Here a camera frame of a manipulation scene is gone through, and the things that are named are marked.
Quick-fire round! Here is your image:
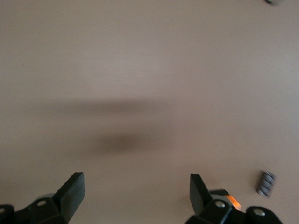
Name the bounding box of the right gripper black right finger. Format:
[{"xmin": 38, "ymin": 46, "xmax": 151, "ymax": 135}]
[{"xmin": 185, "ymin": 173, "xmax": 283, "ymax": 224}]

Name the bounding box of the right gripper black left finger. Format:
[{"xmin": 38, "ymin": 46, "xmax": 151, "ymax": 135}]
[{"xmin": 0, "ymin": 172, "xmax": 85, "ymax": 224}]

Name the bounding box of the small coiled metal spring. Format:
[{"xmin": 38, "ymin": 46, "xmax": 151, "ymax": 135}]
[{"xmin": 256, "ymin": 170, "xmax": 277, "ymax": 198}]

